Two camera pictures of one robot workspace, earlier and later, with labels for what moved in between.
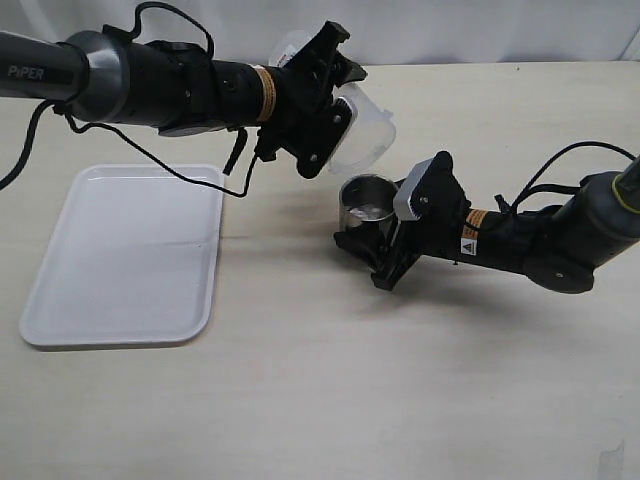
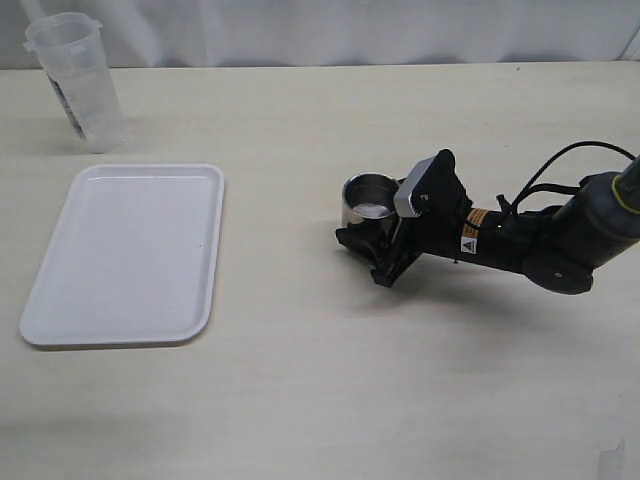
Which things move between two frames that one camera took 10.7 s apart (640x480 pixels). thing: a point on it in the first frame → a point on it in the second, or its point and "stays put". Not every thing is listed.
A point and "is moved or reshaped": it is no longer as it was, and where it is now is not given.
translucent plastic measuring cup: (373, 133) is moved or reshaped
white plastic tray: (131, 260) stays put
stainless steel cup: (367, 201) stays put
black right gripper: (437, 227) stays put
